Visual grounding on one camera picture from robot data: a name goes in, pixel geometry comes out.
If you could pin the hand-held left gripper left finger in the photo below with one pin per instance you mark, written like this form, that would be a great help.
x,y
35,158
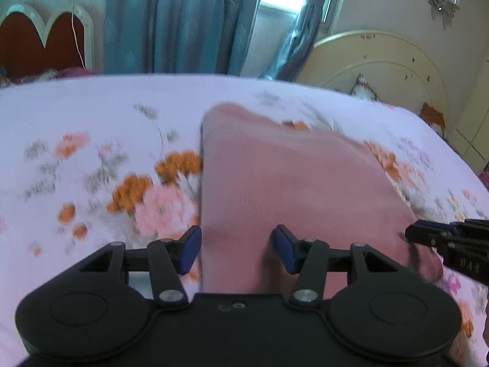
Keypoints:
x,y
191,246

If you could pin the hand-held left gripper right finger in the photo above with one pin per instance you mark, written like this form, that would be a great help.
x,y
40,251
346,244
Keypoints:
x,y
283,246

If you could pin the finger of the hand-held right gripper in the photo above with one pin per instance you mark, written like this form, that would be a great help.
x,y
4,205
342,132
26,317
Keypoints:
x,y
431,233

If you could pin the pink knit sweater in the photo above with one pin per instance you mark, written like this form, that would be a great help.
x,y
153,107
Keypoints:
x,y
286,179

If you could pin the orange brown cushion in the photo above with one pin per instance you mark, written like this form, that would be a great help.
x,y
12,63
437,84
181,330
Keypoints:
x,y
432,116

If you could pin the cream wardrobe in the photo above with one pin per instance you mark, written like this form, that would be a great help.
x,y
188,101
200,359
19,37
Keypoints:
x,y
473,122

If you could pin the patterned pillow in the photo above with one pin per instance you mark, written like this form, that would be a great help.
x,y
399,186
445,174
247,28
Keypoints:
x,y
365,88

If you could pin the floral white bedsheet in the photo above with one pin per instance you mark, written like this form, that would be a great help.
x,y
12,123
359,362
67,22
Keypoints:
x,y
76,122

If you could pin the cream arched headboard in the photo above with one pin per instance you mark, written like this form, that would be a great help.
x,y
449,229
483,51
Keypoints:
x,y
382,53

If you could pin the purple bedding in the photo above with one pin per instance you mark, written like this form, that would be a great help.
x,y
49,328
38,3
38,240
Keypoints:
x,y
76,72

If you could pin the tied blue curtain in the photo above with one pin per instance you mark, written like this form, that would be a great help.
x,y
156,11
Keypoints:
x,y
305,34

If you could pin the wide blue patterned curtain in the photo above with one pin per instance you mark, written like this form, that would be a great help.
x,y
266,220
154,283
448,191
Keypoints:
x,y
179,19

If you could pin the red heart-shaped headboard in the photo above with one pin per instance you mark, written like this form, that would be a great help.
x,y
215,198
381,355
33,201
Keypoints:
x,y
26,42

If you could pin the crystal wall lamp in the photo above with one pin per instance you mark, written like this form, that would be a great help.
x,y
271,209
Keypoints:
x,y
443,0

